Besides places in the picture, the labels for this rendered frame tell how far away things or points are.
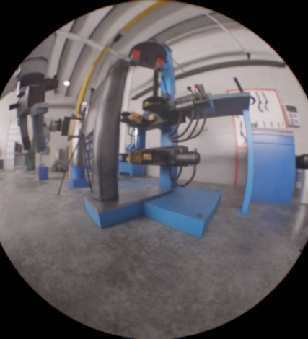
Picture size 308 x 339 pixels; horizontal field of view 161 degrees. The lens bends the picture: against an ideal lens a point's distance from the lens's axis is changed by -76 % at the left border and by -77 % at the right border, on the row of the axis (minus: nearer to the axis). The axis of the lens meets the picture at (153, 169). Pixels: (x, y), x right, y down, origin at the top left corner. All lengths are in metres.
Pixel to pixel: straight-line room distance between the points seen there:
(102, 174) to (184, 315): 0.85
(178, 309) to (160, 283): 0.13
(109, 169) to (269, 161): 1.72
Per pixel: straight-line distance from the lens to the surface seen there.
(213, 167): 2.77
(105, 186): 0.80
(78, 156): 2.06
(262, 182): 1.60
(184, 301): 0.46
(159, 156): 0.83
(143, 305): 0.45
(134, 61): 1.66
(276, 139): 1.70
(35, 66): 0.35
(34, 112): 0.26
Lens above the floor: 0.43
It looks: 3 degrees down
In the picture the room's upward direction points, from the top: 1 degrees clockwise
